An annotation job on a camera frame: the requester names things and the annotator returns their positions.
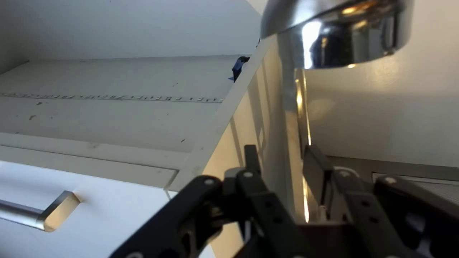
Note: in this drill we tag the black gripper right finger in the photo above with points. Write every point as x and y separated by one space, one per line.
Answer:
381 210

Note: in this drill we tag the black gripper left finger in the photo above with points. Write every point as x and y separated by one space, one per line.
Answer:
205 216

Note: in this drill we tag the white wall cabinet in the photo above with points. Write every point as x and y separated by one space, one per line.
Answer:
94 119

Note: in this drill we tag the small black cabinet clip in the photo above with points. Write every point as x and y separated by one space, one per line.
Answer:
239 66

